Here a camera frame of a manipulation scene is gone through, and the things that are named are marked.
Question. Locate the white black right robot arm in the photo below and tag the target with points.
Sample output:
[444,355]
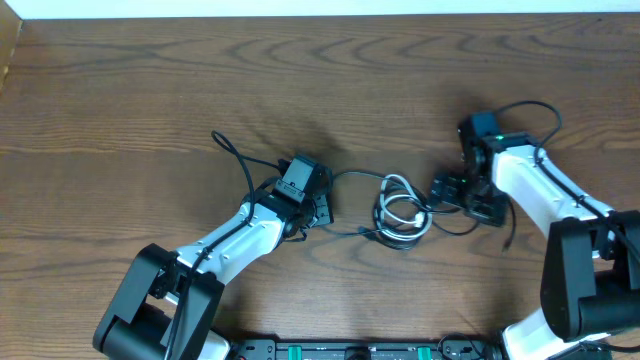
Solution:
[590,281]

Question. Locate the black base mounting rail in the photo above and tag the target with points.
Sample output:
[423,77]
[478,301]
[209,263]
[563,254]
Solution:
[450,348]

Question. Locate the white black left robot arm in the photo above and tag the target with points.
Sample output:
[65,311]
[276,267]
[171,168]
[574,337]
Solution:
[166,302]

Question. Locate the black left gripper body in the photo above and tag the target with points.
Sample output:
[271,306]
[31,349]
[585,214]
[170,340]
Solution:
[316,211]

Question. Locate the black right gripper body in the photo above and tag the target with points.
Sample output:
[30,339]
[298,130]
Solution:
[477,200]

